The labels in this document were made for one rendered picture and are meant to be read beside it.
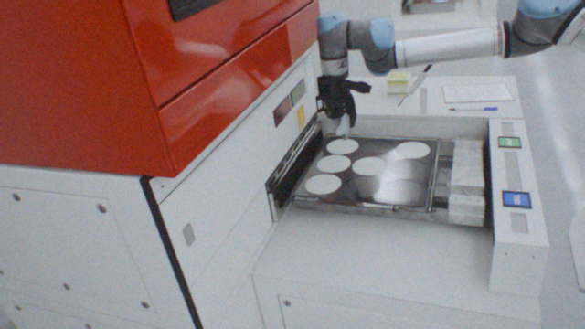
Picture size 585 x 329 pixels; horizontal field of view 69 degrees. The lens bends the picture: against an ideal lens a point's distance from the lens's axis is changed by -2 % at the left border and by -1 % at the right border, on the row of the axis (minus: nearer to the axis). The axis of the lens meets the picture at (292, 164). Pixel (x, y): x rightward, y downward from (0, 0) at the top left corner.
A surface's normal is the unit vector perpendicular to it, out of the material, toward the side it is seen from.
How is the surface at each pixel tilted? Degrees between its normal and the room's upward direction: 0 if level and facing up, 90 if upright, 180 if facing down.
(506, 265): 90
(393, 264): 0
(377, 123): 90
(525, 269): 90
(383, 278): 0
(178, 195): 90
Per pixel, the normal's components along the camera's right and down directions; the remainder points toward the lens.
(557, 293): -0.14, -0.86
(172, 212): 0.93, 0.06
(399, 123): -0.34, 0.51
